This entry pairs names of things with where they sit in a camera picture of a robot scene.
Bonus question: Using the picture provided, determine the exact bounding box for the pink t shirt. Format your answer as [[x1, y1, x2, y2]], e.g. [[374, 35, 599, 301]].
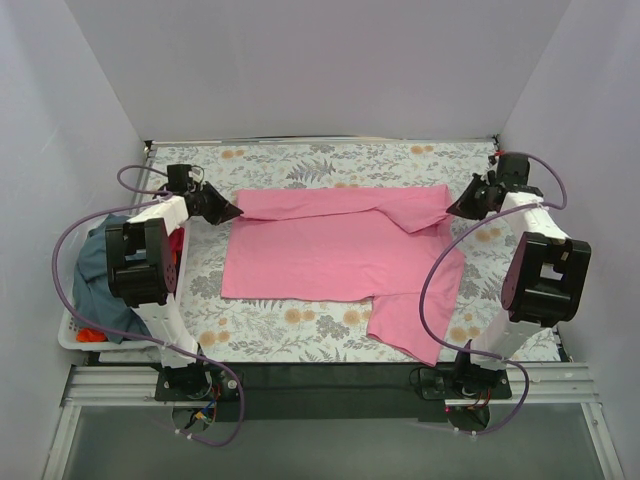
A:
[[221, 184, 465, 365]]

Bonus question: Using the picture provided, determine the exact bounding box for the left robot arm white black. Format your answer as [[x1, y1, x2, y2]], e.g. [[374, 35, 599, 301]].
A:
[[105, 164, 243, 400]]

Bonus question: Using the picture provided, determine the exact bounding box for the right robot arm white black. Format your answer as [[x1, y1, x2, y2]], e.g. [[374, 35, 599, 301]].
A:
[[447, 152, 591, 398]]

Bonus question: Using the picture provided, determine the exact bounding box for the magenta shirt in basket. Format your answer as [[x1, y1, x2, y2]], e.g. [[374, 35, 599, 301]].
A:
[[169, 228, 185, 254]]

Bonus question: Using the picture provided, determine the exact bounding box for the grey blue t shirt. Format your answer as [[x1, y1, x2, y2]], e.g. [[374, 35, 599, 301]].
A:
[[72, 214, 149, 336]]

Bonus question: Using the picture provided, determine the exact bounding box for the orange garment in basket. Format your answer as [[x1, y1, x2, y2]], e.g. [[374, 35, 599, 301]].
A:
[[75, 328, 108, 344]]

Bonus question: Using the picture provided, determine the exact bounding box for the white laundry basket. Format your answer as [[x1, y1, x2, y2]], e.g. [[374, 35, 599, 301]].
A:
[[58, 223, 191, 352]]

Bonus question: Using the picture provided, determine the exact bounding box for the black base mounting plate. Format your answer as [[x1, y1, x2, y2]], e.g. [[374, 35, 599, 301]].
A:
[[154, 362, 512, 428]]

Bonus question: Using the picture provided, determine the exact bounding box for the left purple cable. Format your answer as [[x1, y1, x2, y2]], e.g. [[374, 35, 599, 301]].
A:
[[52, 163, 246, 448]]

